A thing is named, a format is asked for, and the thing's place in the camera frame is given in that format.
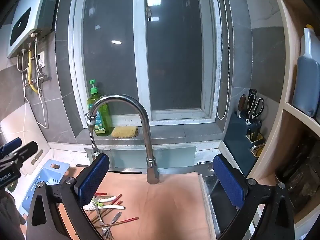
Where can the metal fork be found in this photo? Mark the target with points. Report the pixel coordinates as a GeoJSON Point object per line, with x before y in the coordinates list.
{"type": "Point", "coordinates": [115, 217]}
{"type": "Point", "coordinates": [100, 218]}

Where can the white water heater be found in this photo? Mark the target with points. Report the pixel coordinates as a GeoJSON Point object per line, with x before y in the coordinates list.
{"type": "Point", "coordinates": [30, 17]}

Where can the dark blue knife block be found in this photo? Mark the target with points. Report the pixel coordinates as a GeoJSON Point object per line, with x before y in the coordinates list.
{"type": "Point", "coordinates": [237, 135]}

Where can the dark plastic bag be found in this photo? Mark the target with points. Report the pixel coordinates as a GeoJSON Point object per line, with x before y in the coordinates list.
{"type": "Point", "coordinates": [302, 175]}

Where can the stainless steel sink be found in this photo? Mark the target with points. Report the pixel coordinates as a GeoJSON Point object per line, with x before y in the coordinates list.
{"type": "Point", "coordinates": [220, 205]}

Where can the green plastic spoon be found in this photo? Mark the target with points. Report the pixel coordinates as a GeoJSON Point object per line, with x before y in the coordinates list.
{"type": "Point", "coordinates": [99, 205]}

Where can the yellow sponge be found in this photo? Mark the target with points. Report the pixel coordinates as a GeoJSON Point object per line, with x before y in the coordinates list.
{"type": "Point", "coordinates": [124, 132]}

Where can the orange mat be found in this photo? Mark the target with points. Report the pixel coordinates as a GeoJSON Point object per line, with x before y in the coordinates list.
{"type": "Point", "coordinates": [160, 205]}

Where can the blue plastic drain basket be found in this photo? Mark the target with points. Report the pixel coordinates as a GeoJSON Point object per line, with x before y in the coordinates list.
{"type": "Point", "coordinates": [53, 177]}

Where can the frosted glass window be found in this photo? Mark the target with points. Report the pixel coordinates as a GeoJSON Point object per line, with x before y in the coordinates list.
{"type": "Point", "coordinates": [172, 55]}

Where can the white wall socket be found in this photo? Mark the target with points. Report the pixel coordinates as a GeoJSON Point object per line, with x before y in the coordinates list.
{"type": "Point", "coordinates": [42, 59]}

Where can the chrome faucet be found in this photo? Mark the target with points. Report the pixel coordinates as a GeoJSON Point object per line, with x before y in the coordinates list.
{"type": "Point", "coordinates": [143, 120]}

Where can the plastic jug of dark liquid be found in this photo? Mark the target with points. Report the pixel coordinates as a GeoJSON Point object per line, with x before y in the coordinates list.
{"type": "Point", "coordinates": [306, 85]}

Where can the white cutting board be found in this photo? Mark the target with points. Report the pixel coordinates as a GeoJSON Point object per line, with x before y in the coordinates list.
{"type": "Point", "coordinates": [20, 130]}

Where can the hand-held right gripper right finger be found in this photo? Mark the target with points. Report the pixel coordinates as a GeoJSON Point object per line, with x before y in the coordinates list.
{"type": "Point", "coordinates": [228, 180]}

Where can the translucent splash guard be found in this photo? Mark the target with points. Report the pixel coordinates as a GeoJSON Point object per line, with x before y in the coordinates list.
{"type": "Point", "coordinates": [175, 157]}

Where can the green dish soap bottle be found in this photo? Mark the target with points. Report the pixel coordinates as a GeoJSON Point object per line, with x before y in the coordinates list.
{"type": "Point", "coordinates": [100, 115]}

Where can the wooden shelf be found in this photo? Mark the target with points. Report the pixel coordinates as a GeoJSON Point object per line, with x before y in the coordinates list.
{"type": "Point", "coordinates": [280, 130]}

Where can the white ceramic spoon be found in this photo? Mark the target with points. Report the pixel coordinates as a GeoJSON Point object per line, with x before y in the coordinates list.
{"type": "Point", "coordinates": [115, 207]}
{"type": "Point", "coordinates": [110, 198]}

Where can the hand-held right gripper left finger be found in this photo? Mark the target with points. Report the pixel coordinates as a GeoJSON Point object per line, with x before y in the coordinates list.
{"type": "Point", "coordinates": [93, 177]}

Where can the metal water valve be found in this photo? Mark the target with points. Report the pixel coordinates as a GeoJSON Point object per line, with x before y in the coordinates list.
{"type": "Point", "coordinates": [41, 79]}

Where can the person's left forearm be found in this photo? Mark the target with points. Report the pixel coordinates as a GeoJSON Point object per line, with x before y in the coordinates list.
{"type": "Point", "coordinates": [10, 217]}

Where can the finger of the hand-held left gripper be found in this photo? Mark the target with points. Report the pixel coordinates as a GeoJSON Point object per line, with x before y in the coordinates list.
{"type": "Point", "coordinates": [26, 150]}
{"type": "Point", "coordinates": [11, 146]}

